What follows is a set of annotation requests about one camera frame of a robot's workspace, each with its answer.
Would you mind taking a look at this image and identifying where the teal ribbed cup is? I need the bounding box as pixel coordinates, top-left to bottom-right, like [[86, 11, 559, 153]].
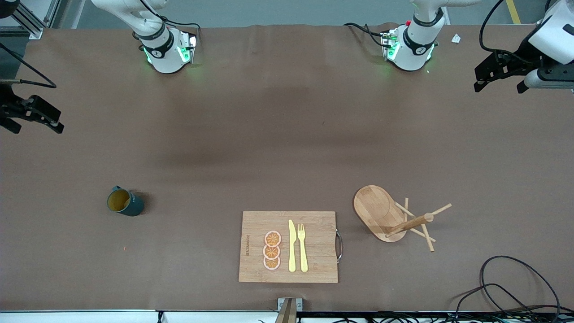
[[107, 185, 145, 217]]

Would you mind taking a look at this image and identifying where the wooden cup rack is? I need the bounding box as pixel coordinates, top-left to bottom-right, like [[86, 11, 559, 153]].
[[353, 185, 452, 253]]

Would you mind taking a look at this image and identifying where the white edge panel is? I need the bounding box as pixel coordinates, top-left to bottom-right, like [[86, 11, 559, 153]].
[[0, 310, 278, 323]]

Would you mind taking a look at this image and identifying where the bamboo cutting board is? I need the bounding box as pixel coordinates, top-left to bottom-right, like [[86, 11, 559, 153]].
[[239, 211, 344, 284]]

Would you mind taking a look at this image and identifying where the yellow plastic fork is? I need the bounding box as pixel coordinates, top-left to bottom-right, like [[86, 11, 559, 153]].
[[297, 223, 309, 273]]

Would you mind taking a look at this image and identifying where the yellow plastic knife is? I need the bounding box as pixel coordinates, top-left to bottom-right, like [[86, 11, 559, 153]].
[[288, 219, 297, 273]]

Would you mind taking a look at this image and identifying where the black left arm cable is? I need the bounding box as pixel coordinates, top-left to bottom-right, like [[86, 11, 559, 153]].
[[478, 0, 539, 63]]

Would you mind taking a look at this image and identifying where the aluminium frame profile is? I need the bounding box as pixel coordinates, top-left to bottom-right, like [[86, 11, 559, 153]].
[[0, 0, 61, 40]]

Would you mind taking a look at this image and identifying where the black left base cable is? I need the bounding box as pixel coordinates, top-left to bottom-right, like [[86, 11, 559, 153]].
[[344, 22, 387, 48]]

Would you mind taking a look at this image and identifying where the black base cable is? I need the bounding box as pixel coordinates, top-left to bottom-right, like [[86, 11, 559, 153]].
[[344, 22, 387, 48], [159, 16, 201, 35]]

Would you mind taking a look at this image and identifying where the black right base cable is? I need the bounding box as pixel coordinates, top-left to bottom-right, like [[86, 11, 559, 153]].
[[159, 16, 201, 35]]

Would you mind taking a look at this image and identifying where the black looped cable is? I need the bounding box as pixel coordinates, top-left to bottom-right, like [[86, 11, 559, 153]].
[[479, 255, 561, 323], [455, 282, 541, 323]]

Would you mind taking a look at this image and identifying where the metal mount bracket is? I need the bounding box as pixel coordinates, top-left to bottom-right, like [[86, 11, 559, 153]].
[[277, 297, 303, 323]]

